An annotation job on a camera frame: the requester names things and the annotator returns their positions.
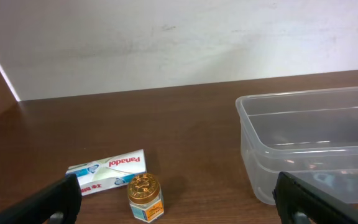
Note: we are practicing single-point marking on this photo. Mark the clear plastic container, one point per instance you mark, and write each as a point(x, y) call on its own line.
point(310, 134)

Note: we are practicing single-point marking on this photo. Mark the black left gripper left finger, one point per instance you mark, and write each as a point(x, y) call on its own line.
point(57, 203)

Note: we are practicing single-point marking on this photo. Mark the white Panadol medicine box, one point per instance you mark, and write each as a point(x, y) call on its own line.
point(108, 173)

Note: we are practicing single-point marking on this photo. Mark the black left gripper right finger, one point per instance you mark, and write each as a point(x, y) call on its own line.
point(300, 202)

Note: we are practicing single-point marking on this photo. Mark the gold-lidded balm jar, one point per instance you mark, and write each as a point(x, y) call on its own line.
point(145, 197)

